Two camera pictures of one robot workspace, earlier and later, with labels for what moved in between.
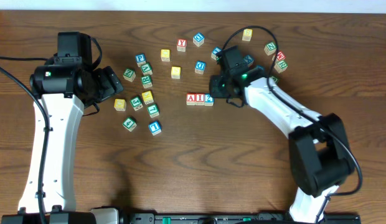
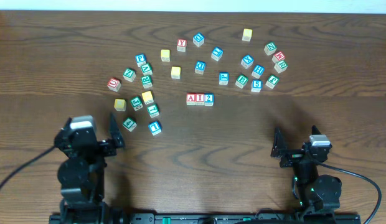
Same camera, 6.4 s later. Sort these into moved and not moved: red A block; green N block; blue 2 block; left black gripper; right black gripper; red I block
Moved: right black gripper; left black gripper
Not moved: red I block; green N block; blue 2 block; red A block
